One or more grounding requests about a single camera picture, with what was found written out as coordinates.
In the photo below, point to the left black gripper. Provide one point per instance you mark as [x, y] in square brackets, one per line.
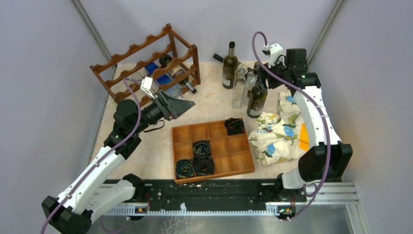
[172, 108]

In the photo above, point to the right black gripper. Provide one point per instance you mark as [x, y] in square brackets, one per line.
[263, 74]

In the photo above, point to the blue square glass bottle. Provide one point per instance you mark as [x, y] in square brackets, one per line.
[174, 91]

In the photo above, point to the dark green wine bottle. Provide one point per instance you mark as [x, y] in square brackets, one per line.
[257, 99]

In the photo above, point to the clear glass bottle back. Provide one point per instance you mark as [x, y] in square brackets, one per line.
[238, 88]

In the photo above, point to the clear glass bottle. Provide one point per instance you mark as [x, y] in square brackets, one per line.
[238, 88]
[137, 77]

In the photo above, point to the dark wine bottle beige label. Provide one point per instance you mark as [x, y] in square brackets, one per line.
[174, 72]

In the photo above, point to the brown wooden wine rack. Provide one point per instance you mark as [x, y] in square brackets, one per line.
[185, 55]

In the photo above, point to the dark wine bottle grey label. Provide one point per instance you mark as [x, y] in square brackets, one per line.
[230, 64]

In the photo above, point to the wooden compartment tray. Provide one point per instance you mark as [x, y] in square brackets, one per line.
[231, 154]

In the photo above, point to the clear glass bottle front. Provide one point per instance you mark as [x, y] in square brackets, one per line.
[137, 77]

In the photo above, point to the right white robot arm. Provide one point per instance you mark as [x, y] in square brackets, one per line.
[328, 156]

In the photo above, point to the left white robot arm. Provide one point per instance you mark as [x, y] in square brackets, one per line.
[76, 209]

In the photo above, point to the lying green wine bottle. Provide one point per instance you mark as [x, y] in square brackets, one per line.
[240, 66]

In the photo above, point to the dinosaur print white cloth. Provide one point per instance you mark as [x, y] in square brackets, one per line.
[276, 137]

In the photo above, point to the rolled tie orange pattern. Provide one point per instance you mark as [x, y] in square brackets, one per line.
[234, 126]

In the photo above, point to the rolled dark green tie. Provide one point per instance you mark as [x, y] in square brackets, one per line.
[184, 169]

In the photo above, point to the rolled dark blue tie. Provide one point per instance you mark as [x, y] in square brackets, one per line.
[203, 165]

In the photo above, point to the yellow cloth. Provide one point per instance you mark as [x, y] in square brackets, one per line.
[303, 137]

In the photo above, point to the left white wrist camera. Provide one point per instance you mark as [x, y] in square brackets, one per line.
[149, 87]

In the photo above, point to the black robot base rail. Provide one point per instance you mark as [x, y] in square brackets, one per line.
[230, 197]

